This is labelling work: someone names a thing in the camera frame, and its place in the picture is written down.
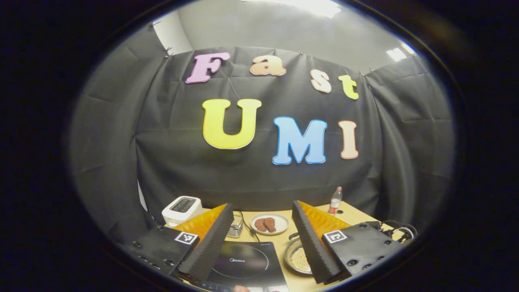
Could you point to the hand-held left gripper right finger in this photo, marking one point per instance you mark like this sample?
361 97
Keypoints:
314 247

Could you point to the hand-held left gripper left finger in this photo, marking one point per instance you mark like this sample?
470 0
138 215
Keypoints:
209 251

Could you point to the stainless steel pot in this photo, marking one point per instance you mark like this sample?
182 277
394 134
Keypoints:
290 255

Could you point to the black induction cooktop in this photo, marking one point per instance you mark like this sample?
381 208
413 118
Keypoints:
251 263

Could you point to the pile of soybeans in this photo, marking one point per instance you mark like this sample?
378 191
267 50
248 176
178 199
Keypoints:
301 259

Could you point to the white round plate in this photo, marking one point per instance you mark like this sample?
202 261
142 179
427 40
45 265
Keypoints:
280 221

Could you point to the white toaster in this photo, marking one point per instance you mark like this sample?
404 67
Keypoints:
182 211

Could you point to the brown meat piece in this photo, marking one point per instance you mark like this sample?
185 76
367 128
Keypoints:
270 224
260 225

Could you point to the clear plastic water bottle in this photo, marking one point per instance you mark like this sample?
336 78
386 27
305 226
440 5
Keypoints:
335 200

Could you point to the black backdrop cloth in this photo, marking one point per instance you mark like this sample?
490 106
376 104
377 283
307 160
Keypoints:
182 170

